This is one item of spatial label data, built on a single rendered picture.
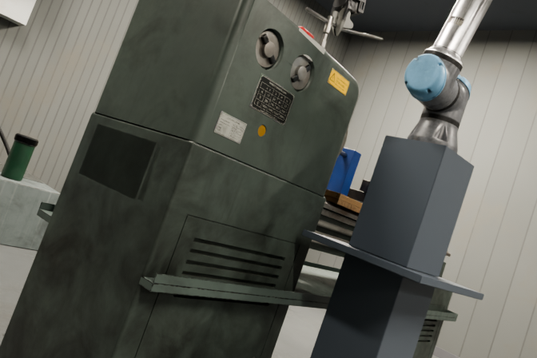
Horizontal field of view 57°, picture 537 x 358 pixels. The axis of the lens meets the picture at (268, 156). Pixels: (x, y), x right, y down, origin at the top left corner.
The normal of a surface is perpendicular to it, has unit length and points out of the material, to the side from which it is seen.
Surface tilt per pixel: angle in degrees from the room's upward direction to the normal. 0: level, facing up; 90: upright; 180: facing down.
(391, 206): 90
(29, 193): 90
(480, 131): 90
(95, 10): 90
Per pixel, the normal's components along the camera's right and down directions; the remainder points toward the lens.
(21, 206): 0.66, 0.18
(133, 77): -0.60, -0.28
